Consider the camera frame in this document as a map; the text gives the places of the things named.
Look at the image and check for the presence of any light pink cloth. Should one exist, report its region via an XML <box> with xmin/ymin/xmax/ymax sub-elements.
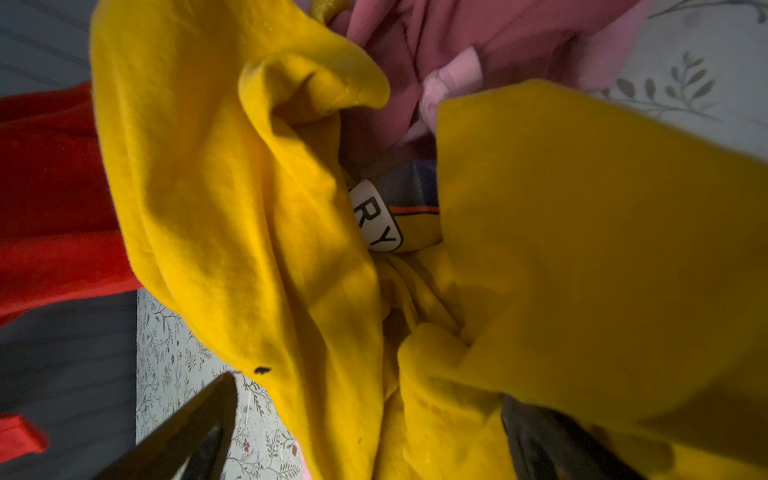
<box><xmin>418</xmin><ymin>47</ymin><xmax>484</xmax><ymax>134</ymax></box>

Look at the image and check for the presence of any red cloth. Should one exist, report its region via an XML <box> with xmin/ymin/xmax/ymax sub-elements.
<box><xmin>1</xmin><ymin>82</ymin><xmax>140</xmax><ymax>476</ymax></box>

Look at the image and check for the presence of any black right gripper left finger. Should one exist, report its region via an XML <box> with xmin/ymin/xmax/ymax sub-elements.
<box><xmin>95</xmin><ymin>372</ymin><xmax>237</xmax><ymax>480</ymax></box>

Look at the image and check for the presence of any navy yellow striped cloth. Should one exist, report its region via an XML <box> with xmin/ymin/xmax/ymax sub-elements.
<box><xmin>349</xmin><ymin>160</ymin><xmax>442</xmax><ymax>253</ymax></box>

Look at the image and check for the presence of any dark pink cloth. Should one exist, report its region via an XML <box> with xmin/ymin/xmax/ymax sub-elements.
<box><xmin>309</xmin><ymin>1</ymin><xmax>654</xmax><ymax>177</ymax></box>

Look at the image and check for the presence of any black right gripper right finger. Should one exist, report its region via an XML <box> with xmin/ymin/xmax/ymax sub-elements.
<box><xmin>501</xmin><ymin>395</ymin><xmax>641</xmax><ymax>480</ymax></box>

